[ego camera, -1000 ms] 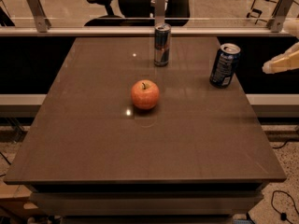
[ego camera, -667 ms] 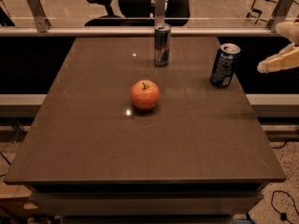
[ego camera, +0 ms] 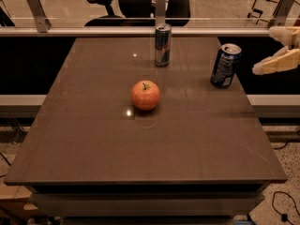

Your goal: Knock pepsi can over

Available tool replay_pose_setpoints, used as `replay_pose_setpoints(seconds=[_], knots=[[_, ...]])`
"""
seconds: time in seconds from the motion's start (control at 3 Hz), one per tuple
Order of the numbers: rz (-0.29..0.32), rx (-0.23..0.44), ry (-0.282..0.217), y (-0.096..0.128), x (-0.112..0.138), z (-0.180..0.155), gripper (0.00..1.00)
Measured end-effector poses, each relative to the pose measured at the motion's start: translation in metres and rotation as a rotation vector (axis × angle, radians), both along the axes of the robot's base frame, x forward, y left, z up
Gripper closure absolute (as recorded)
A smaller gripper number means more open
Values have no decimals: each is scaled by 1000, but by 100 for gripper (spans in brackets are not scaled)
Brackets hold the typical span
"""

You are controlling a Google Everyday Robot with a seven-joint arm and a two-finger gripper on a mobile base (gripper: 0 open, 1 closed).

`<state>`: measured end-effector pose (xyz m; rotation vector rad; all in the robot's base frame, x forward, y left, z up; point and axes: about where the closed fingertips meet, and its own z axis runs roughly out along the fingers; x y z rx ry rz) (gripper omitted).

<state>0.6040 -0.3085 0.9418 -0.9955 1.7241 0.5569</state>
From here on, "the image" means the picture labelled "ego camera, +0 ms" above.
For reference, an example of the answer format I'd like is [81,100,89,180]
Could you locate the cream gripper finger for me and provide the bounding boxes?
[252,46,300,75]
[269,26,300,48]

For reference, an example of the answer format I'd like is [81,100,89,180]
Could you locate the blue pepsi can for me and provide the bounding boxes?
[210,43,242,88]

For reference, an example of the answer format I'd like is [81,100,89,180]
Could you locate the silver blue energy drink can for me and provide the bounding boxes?
[155,23,172,67]

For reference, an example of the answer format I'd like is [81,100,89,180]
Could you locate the yellow black cart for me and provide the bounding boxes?
[247,0,280,24]

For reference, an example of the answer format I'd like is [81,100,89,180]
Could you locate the red apple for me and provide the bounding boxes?
[131,81,160,111]

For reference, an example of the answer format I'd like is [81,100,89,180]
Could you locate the black office chair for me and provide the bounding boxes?
[85,0,190,26]

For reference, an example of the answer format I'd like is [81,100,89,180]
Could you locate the brown table with drawers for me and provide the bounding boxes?
[5,37,286,222]

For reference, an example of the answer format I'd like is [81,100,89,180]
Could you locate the glass railing panel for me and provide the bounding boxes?
[0,0,300,30]

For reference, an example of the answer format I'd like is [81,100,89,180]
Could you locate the right metal railing bracket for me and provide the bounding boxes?
[268,0,296,27]

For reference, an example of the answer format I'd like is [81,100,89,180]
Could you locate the metal railing bracket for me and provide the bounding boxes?
[26,0,52,33]
[156,0,166,25]
[268,0,296,27]

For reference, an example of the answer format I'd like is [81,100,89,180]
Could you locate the middle metal railing bracket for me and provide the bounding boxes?
[156,0,166,25]

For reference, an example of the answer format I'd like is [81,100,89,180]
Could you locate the black cable on floor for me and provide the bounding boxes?
[271,190,300,225]

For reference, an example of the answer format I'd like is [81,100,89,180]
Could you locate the left metal railing bracket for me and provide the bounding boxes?
[26,0,52,33]

